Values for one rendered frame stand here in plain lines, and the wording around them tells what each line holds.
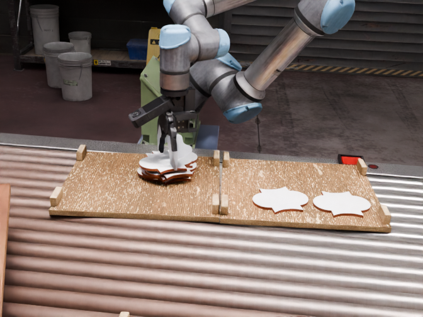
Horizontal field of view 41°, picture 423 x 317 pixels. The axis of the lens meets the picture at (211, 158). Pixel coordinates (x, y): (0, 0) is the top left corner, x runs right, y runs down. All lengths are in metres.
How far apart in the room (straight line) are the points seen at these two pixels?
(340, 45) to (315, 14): 4.60
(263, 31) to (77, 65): 2.13
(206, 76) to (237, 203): 0.56
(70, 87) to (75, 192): 3.58
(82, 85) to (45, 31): 1.13
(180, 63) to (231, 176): 0.36
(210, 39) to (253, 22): 4.65
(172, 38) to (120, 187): 0.41
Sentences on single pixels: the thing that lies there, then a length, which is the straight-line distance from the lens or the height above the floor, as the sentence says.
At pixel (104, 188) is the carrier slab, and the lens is 1.48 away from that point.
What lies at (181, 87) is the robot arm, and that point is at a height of 1.20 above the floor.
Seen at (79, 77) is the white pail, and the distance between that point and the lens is 4.98.
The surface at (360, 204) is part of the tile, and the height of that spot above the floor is 0.94.
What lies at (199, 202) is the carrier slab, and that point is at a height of 0.94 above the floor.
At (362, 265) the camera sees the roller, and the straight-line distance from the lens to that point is 1.28.
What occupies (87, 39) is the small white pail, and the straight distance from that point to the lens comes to 5.95.
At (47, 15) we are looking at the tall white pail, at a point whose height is 0.55.
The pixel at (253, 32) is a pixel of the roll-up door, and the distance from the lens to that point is 6.08.
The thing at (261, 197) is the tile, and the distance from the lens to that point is 1.43.
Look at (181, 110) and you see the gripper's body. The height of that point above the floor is 1.13.
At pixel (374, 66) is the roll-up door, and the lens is 6.34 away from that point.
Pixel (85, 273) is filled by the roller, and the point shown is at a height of 0.91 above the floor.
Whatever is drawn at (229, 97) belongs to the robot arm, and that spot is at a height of 1.07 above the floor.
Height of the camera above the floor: 1.62
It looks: 24 degrees down
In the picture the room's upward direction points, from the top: 3 degrees clockwise
